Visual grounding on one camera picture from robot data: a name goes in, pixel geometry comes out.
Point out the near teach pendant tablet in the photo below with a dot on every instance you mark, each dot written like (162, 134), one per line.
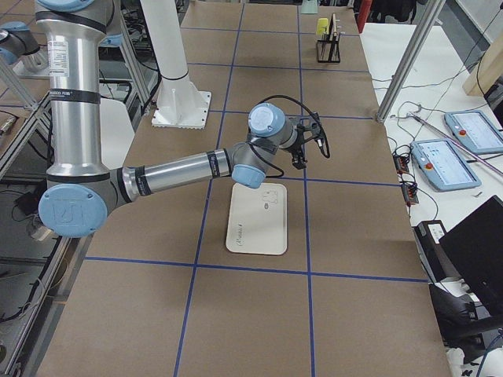
(443, 166)

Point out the aluminium frame post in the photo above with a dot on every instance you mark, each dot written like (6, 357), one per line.
(411, 53)

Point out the red cylinder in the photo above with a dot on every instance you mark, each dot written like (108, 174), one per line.
(363, 14)

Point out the black box with label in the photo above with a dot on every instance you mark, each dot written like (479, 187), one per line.
(428, 234)

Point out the black laptop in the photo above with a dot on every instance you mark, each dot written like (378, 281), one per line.
(474, 246)

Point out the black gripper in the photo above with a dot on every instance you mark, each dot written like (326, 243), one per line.
(295, 151)

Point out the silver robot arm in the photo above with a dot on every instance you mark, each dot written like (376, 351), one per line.
(18, 43)
(81, 191)

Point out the teach pendant tablet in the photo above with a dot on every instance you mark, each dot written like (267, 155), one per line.
(475, 131)
(443, 166)

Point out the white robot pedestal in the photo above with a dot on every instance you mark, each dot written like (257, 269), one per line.
(179, 103)

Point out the yellow cup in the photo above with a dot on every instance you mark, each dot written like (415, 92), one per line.
(322, 26)

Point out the cream rabbit tray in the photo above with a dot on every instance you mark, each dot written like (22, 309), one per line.
(258, 220)

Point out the far teach pendant tablet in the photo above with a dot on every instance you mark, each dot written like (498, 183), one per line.
(475, 131)

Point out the black wire cup rack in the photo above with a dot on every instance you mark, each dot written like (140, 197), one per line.
(328, 45)

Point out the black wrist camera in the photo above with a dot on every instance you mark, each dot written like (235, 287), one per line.
(310, 130)

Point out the pale green cup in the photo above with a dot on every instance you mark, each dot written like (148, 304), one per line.
(309, 7)

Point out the white plastic chair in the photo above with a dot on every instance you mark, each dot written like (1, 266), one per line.
(117, 132)

